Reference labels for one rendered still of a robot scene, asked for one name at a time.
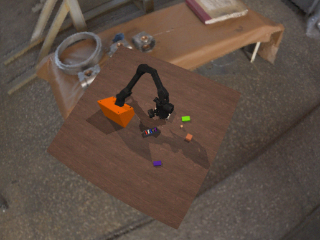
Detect green rectangular block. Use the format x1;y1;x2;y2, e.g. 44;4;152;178
182;116;190;122

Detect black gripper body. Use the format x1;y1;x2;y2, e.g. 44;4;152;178
148;107;163;118

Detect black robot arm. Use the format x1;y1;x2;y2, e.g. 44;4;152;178
115;64;174;119

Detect purple rectangular block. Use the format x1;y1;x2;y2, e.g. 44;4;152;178
153;161;161;166

